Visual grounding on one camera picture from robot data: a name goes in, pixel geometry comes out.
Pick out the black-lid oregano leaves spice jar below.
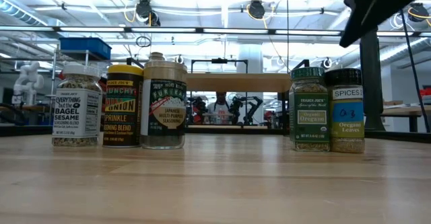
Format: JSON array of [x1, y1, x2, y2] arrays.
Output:
[[325, 68, 366, 154]]

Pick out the green-lid organic oregano jar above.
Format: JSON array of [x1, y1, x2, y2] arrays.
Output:
[[288, 66, 331, 153]]

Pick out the tan-lid furikake seasoning jar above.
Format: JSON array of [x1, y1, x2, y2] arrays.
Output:
[[140, 61, 188, 150]]

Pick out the yellow-lid crunchy onion jar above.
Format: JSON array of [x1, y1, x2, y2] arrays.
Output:
[[102, 64, 145, 149]]

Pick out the white-lid bagel seasoning jar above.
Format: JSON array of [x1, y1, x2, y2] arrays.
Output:
[[51, 63, 103, 147]]

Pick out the wooden shelf with black legs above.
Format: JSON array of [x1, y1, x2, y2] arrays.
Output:
[[186, 72, 294, 134]]

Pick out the dark vertical column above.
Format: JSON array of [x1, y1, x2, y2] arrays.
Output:
[[359, 28, 387, 131]]

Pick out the thin black pole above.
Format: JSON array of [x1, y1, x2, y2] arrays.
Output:
[[399, 10, 431, 133]]

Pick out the wooden background table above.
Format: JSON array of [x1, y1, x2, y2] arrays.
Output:
[[383, 99, 431, 133]]

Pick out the person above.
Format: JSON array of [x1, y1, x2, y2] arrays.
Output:
[[207, 91, 234, 126]]

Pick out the blue storage bin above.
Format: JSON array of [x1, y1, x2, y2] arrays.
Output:
[[59, 37, 112, 61]]

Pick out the black ceiling cable reel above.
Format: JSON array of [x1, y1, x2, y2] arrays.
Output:
[[406, 2, 431, 24], [136, 0, 162, 27], [246, 0, 267, 20]]

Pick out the thin hanging cable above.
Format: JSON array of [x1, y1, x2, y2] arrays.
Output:
[[286, 0, 290, 73]]

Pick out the black background camera gantry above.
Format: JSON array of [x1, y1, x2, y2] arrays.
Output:
[[190, 58, 249, 74]]

